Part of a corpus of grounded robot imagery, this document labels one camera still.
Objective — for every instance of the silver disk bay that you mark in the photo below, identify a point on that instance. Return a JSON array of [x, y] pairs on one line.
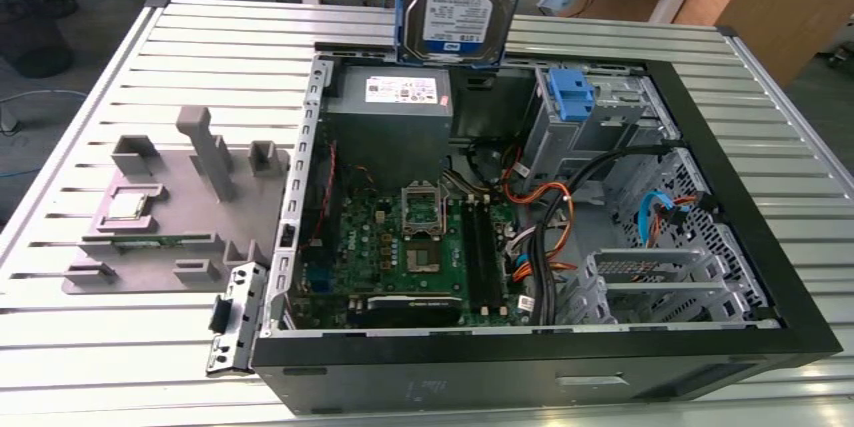
[[667, 287]]

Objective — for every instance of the grey power supply unit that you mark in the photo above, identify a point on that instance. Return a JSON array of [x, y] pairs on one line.
[[393, 142]]

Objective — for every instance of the CPU socket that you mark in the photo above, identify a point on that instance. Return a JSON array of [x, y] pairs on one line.
[[427, 258]]

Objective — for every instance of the black RAM slot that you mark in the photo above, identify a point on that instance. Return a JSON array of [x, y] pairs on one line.
[[493, 257], [476, 257]]

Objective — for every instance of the green motherboard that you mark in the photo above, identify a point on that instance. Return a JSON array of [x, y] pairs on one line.
[[460, 267]]

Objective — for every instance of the black case fan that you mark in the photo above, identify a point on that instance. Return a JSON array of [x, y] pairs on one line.
[[319, 167]]

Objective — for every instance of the silver optical drive cage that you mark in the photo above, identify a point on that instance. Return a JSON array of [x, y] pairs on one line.
[[573, 142]]

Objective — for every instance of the black graphics card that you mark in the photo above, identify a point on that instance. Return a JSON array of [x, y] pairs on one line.
[[407, 312]]

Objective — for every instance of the blue plastic drive latch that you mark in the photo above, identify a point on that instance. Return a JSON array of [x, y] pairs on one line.
[[569, 97]]

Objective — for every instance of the grey parts rack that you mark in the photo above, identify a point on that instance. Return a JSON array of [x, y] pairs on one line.
[[180, 227]]

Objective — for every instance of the black PC case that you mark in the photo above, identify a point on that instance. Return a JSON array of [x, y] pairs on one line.
[[467, 377]]

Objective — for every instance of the green RAM stick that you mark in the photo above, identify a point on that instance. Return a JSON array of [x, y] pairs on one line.
[[146, 242]]

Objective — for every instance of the silver CPU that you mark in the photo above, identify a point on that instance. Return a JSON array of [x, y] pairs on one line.
[[126, 207]]

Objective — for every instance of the wooden cabinet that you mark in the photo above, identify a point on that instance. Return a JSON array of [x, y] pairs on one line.
[[787, 22]]

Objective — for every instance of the metal slot bracket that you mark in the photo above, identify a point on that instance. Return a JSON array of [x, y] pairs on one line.
[[243, 307]]

